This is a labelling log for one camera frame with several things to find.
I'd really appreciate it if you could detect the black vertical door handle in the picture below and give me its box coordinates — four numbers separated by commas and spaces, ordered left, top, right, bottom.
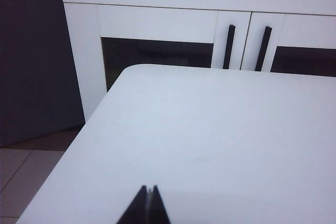
223, 24, 236, 69
255, 26, 273, 72

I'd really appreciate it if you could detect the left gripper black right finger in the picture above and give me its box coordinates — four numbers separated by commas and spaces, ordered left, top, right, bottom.
151, 185, 172, 224

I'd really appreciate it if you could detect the white glass-panel cabinet door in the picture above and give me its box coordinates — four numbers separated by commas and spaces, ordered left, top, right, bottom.
62, 2, 252, 127
240, 11, 336, 74

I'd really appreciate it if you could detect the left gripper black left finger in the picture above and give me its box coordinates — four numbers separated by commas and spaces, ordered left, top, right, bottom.
117, 185, 149, 224

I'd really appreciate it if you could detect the white sideboard cabinet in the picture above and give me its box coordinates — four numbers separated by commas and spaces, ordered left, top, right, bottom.
57, 0, 336, 127

